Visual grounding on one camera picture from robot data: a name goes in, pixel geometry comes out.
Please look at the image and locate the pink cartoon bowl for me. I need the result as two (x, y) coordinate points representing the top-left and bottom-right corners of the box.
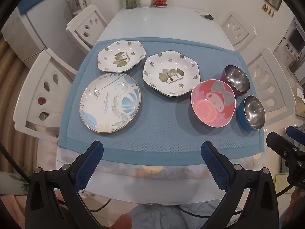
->
(191, 79), (237, 128)

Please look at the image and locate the hanging wall ornament set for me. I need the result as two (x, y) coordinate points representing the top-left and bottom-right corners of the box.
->
(261, 4), (275, 17)

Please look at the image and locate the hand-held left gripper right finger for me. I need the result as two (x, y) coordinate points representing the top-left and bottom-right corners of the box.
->
(201, 141), (279, 229)

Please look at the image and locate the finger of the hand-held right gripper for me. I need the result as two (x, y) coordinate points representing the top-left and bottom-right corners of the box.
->
(266, 132), (302, 159)
(287, 126), (305, 140)

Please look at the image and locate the white refrigerator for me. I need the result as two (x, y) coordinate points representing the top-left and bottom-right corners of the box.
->
(1, 0), (72, 64)

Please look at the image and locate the person's pink trouser leg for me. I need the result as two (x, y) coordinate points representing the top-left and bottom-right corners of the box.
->
(114, 213), (133, 229)

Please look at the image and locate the light blue fleece robe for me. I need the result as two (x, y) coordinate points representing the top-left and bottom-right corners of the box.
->
(130, 199), (227, 229)

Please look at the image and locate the television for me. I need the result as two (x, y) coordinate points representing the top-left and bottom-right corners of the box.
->
(287, 26), (303, 53)

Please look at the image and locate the round blue leaf plate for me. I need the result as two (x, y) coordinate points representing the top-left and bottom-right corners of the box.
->
(79, 73), (142, 135)

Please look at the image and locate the blue steel bowl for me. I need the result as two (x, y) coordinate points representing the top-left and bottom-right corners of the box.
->
(236, 95), (266, 131)

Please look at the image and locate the green houseplant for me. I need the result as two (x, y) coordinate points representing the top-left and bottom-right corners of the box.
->
(0, 162), (32, 196)

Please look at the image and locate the red steel bowl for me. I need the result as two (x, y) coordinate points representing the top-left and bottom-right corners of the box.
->
(220, 65), (250, 98)

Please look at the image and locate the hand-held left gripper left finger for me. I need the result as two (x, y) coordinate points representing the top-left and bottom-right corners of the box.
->
(25, 141), (104, 229)

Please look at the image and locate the hexagonal tree print plate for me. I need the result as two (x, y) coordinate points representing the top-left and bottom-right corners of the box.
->
(142, 51), (200, 98)
(97, 40), (146, 73)

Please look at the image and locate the blue textured table mat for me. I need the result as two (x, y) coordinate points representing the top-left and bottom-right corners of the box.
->
(58, 37), (267, 166)

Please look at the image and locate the white dining chair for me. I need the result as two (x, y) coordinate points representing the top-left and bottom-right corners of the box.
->
(246, 48), (297, 127)
(220, 14), (257, 48)
(13, 48), (78, 139)
(65, 4), (109, 48)

